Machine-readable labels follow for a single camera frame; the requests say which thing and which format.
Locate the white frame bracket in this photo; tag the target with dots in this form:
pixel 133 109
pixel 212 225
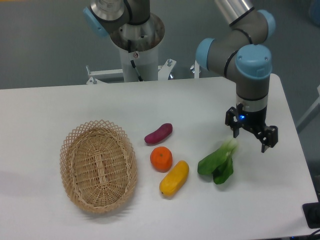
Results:
pixel 136 67

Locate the green leafy vegetable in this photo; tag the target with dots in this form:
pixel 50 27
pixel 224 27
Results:
pixel 219 163

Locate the yellow mango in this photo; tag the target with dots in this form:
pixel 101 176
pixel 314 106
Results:
pixel 175 179

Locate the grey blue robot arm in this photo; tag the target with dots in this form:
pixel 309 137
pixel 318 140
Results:
pixel 240 57

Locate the black device at table edge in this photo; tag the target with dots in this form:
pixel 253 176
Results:
pixel 312 214

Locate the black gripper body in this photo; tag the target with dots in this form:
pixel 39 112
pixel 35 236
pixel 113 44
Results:
pixel 253 122

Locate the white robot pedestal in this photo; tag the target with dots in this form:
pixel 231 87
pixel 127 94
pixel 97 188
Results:
pixel 144 38

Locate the orange tangerine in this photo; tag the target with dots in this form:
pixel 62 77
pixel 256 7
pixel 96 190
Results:
pixel 161 159

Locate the woven wicker basket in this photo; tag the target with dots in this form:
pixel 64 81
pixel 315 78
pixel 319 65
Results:
pixel 98 166

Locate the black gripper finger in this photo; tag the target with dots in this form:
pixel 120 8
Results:
pixel 232 120
pixel 268 137

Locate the purple sweet potato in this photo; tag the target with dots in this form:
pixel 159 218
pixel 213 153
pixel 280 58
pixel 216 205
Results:
pixel 159 135

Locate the white table leg right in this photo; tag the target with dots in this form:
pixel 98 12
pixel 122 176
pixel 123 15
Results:
pixel 304 120

